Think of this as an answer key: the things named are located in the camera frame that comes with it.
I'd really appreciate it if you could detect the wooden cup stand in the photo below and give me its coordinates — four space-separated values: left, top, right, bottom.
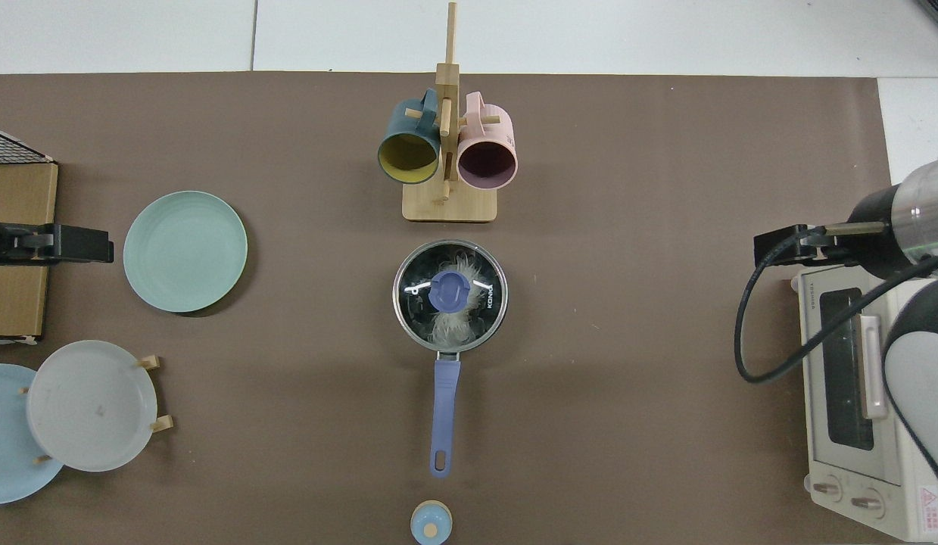
402 2 498 223

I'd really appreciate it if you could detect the wooden plate rack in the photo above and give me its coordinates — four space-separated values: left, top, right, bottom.
18 354 174 465

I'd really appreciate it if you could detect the black pot blue handle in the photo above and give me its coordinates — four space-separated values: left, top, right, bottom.
394 239 510 478

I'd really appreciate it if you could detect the white vermicelli bundle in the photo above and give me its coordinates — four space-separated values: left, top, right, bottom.
427 254 490 349

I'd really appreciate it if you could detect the wire basket wooden floor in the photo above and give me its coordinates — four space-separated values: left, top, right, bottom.
0 126 59 347

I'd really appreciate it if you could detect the green plate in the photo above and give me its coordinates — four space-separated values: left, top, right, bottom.
123 191 249 314

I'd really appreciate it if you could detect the glass lid blue knob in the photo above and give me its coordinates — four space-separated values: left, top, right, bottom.
393 239 509 353

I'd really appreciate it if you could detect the small blue round thing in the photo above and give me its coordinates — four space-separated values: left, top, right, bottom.
410 501 453 544

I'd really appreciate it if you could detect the teal mug yellow inside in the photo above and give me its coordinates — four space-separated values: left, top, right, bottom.
377 89 444 185

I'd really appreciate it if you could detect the grey plate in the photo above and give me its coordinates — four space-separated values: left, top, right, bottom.
26 340 159 473

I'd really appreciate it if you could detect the light blue plate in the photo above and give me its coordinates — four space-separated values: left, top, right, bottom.
0 364 64 506

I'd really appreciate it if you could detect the pale toaster oven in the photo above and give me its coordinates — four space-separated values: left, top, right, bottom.
790 263 938 543

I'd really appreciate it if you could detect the brown table cloth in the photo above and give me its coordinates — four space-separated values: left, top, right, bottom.
0 72 899 545

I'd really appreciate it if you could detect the pink mug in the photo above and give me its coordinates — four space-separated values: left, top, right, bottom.
457 92 519 190

